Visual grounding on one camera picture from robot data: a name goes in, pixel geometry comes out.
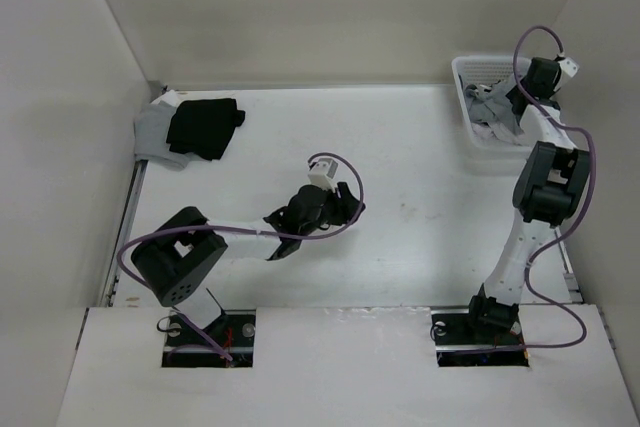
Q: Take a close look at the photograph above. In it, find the grey tank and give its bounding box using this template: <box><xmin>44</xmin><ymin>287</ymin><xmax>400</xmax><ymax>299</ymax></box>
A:
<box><xmin>463</xmin><ymin>79</ymin><xmax>522</xmax><ymax>138</ymax></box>
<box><xmin>134</xmin><ymin>102</ymin><xmax>191</xmax><ymax>171</ymax></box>

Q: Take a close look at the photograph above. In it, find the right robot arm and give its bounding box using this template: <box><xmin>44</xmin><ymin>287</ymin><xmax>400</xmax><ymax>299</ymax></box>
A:
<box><xmin>463</xmin><ymin>54</ymin><xmax>595</xmax><ymax>343</ymax></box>

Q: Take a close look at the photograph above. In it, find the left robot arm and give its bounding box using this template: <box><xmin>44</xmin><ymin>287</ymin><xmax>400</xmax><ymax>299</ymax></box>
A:
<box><xmin>131</xmin><ymin>182</ymin><xmax>365</xmax><ymax>346</ymax></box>

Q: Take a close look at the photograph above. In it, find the white tank top in basket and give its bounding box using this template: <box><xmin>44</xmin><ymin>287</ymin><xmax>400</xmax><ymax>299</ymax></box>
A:
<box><xmin>471</xmin><ymin>124</ymin><xmax>522</xmax><ymax>146</ymax></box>

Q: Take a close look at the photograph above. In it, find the folded black tank top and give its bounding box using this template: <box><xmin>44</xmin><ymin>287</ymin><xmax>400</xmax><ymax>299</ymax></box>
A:
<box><xmin>166</xmin><ymin>98</ymin><xmax>246</xmax><ymax>161</ymax></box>

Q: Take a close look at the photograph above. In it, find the folded white tank top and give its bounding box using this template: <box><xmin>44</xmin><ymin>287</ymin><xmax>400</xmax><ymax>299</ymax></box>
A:
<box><xmin>157</xmin><ymin>90</ymin><xmax>182</xmax><ymax>107</ymax></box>

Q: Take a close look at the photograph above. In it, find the folded grey tank top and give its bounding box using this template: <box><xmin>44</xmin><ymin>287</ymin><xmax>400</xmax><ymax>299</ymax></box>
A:
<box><xmin>134</xmin><ymin>102</ymin><xmax>191</xmax><ymax>171</ymax></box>

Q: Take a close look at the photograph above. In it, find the white plastic laundry basket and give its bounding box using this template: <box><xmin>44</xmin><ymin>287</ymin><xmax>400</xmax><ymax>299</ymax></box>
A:
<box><xmin>451</xmin><ymin>54</ymin><xmax>530</xmax><ymax>172</ymax></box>

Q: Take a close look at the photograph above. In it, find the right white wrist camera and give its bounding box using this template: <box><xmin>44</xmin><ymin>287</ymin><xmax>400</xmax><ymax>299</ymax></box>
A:
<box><xmin>554</xmin><ymin>55</ymin><xmax>579</xmax><ymax>92</ymax></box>

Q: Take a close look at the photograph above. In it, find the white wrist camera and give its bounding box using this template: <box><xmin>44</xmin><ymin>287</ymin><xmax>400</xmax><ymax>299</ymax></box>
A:
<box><xmin>308</xmin><ymin>157</ymin><xmax>338</xmax><ymax>191</ymax></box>
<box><xmin>554</xmin><ymin>55</ymin><xmax>579</xmax><ymax>92</ymax></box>

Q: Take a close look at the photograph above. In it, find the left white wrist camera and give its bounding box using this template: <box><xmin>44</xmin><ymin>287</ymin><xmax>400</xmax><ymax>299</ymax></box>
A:
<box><xmin>308</xmin><ymin>157</ymin><xmax>338</xmax><ymax>191</ymax></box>

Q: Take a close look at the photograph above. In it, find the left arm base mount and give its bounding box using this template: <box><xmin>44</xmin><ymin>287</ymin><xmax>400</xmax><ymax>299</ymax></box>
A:
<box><xmin>160</xmin><ymin>309</ymin><xmax>257</xmax><ymax>368</ymax></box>

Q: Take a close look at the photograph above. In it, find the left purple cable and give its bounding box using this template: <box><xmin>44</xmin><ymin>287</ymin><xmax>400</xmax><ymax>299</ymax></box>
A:
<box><xmin>116</xmin><ymin>151</ymin><xmax>365</xmax><ymax>362</ymax></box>

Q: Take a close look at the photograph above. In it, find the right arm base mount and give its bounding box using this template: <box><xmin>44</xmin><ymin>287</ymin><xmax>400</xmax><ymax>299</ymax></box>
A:
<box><xmin>430</xmin><ymin>308</ymin><xmax>529</xmax><ymax>367</ymax></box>

